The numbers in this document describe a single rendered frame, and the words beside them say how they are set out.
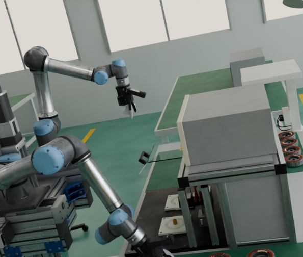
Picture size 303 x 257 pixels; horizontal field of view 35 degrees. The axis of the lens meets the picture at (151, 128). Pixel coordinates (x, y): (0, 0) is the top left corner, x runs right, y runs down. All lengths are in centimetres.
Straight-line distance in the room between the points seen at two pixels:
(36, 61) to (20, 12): 468
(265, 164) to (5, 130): 135
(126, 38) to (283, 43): 216
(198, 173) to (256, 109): 36
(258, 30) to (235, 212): 494
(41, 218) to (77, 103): 504
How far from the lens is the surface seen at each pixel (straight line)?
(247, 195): 206
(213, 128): 205
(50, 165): 199
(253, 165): 201
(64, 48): 725
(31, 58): 276
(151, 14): 688
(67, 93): 740
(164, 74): 700
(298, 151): 295
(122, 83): 284
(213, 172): 202
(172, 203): 258
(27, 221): 249
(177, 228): 234
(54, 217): 241
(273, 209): 210
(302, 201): 247
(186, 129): 206
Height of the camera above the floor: 193
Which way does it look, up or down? 17 degrees down
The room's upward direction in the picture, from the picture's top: 13 degrees counter-clockwise
